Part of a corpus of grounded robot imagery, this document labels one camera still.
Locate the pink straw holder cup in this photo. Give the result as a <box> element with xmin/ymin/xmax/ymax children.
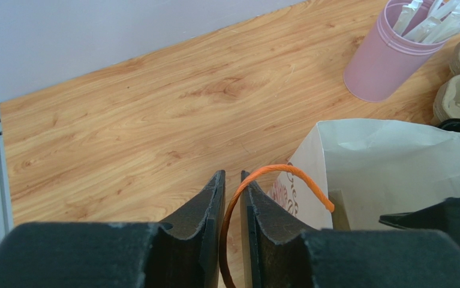
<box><xmin>343</xmin><ymin>1</ymin><xmax>447</xmax><ymax>102</ymax></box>

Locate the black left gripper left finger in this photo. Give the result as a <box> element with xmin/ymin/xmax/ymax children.
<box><xmin>0</xmin><ymin>170</ymin><xmax>226</xmax><ymax>287</ymax></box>

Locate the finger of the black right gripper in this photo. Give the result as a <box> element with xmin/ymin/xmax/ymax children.
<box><xmin>379</xmin><ymin>197</ymin><xmax>460</xmax><ymax>247</ymax></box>

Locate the white paper takeout bag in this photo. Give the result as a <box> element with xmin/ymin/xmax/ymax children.
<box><xmin>218</xmin><ymin>118</ymin><xmax>460</xmax><ymax>288</ymax></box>

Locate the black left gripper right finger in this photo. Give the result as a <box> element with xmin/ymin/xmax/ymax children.
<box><xmin>240</xmin><ymin>182</ymin><xmax>460</xmax><ymax>287</ymax></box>

